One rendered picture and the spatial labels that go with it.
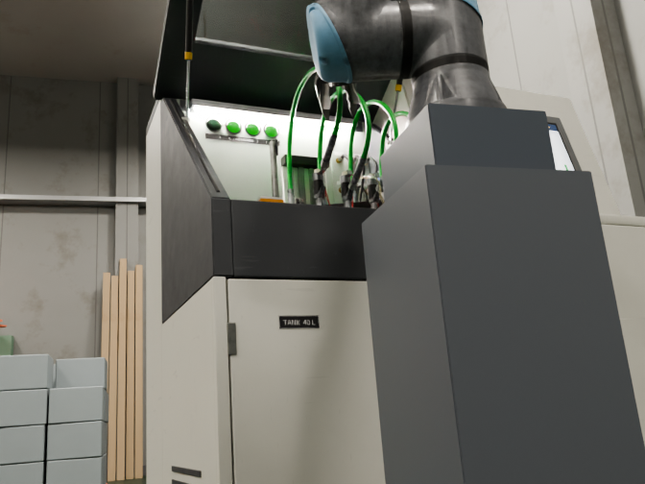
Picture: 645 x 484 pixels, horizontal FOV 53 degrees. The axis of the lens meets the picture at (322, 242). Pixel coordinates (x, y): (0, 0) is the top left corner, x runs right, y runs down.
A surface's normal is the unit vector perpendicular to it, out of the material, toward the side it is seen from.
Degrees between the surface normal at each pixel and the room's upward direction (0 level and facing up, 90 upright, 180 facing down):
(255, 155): 90
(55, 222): 90
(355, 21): 103
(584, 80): 90
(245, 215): 90
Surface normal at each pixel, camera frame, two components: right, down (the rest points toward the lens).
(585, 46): -0.96, 0.00
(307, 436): 0.39, -0.27
